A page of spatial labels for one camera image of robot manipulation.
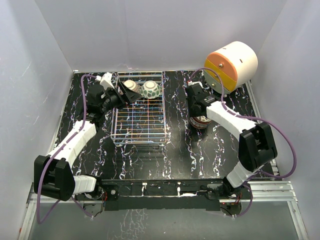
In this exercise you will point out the green spotted white bowl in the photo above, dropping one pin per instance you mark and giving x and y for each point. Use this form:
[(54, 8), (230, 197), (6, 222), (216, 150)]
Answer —
[(150, 90)]

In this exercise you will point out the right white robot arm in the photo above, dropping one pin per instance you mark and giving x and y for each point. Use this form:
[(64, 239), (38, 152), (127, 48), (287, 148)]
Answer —
[(256, 144)]

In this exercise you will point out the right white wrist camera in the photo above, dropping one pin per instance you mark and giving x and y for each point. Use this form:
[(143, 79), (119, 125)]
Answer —
[(191, 83)]

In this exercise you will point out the round pastel drawer cabinet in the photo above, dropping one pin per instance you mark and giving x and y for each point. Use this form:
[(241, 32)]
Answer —
[(230, 67)]

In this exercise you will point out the brown patterned bowl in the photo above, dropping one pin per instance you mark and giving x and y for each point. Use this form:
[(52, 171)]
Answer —
[(132, 85)]

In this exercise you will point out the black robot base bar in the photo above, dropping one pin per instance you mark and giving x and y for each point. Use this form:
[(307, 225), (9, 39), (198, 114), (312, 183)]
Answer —
[(169, 194)]

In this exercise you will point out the white wire dish rack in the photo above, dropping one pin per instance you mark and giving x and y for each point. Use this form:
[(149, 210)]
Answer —
[(144, 121)]

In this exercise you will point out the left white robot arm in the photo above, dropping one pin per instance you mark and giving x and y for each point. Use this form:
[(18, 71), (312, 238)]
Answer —
[(53, 176)]

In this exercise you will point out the pink patterned bowl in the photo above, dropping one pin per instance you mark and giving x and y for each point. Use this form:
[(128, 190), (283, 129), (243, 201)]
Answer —
[(200, 122)]

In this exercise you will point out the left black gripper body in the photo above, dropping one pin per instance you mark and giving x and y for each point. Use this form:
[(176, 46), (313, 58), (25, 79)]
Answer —
[(112, 100)]

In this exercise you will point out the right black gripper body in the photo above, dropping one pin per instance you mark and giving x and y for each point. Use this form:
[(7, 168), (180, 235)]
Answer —
[(191, 110)]

